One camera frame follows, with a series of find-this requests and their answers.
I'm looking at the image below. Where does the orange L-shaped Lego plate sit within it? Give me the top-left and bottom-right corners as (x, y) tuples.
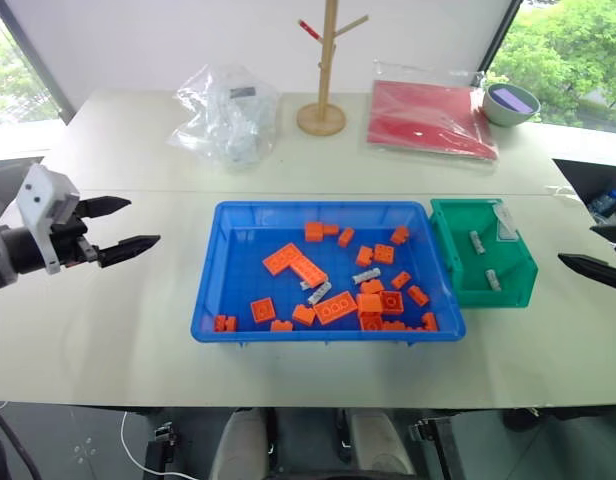
(261, 241), (330, 291)

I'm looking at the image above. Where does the black table frame bracket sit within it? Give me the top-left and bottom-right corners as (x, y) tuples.
(407, 416), (468, 480)
(143, 421), (195, 480)

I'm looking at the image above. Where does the plastic water bottle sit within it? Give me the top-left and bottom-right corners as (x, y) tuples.
(587, 188), (616, 217)

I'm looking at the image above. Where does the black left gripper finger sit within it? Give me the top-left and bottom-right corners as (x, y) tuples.
(94, 233), (162, 270)
(80, 196), (133, 220)

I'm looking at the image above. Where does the grey rounded shape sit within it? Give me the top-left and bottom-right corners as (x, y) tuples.
(209, 408), (270, 480)
(348, 408), (418, 480)

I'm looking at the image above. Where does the clear plastic bag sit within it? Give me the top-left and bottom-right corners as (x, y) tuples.
(166, 63), (282, 172)

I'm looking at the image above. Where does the red white tag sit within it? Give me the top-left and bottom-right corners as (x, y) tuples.
(297, 18), (322, 42)

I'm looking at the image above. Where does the clear label card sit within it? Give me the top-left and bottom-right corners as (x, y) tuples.
(492, 201), (520, 245)

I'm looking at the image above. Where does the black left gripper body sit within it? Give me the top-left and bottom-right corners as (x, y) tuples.
(48, 199), (102, 270)

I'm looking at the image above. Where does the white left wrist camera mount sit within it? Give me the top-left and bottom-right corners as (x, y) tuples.
(15, 163), (82, 276)

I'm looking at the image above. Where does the green plastic bin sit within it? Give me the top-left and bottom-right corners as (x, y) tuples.
(429, 198), (540, 310)

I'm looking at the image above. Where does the purple block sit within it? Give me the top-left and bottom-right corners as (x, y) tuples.
(491, 86), (534, 113)

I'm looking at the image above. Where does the black cable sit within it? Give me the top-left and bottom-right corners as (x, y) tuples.
(0, 399), (42, 480)

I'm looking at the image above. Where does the white cable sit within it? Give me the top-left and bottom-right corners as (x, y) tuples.
(120, 408), (201, 480)

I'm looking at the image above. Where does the wooden branch rack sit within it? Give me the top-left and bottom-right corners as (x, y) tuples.
(295, 0), (370, 138)

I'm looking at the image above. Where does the white string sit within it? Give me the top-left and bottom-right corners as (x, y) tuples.
(544, 184), (578, 202)

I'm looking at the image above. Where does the blue plastic tray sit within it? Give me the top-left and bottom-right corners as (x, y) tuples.
(190, 200), (468, 347)

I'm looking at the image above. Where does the red folder in clear sleeve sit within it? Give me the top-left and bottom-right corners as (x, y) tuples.
(365, 59), (501, 162)

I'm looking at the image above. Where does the orange LEGO brick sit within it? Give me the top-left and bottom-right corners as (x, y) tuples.
(313, 289), (360, 327)

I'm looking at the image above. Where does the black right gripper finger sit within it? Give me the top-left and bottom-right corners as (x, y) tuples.
(557, 253), (616, 302)
(589, 224), (616, 251)

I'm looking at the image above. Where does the grey bowl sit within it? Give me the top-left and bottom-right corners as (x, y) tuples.
(482, 82), (542, 128)

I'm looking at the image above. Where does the upside-down orange toy brick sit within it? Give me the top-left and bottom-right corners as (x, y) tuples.
(379, 290), (406, 316)

